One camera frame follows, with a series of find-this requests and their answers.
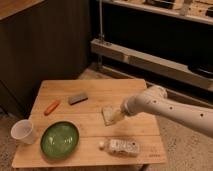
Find white sponge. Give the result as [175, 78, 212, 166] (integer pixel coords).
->
[102, 106, 115, 126]

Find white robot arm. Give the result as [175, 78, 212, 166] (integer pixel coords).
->
[112, 86, 213, 138]

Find grey sponge block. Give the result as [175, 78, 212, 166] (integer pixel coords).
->
[68, 93, 88, 105]

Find green ceramic bowl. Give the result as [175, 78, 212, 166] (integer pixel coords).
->
[40, 121, 79, 160]

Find wooden table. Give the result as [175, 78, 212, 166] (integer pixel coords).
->
[12, 79, 166, 168]

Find clear plastic water bottle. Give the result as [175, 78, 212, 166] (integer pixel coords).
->
[99, 138, 140, 157]

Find orange carrot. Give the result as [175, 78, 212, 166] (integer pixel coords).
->
[44, 100, 60, 116]

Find metal clamp pole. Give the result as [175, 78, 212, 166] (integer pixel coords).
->
[96, 0, 113, 72]

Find metal shelf rack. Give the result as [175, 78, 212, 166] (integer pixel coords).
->
[90, 0, 213, 114]

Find white plastic cup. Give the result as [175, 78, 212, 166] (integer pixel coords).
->
[11, 119, 36, 144]

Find dark wooden cabinet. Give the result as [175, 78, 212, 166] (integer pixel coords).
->
[0, 0, 91, 116]

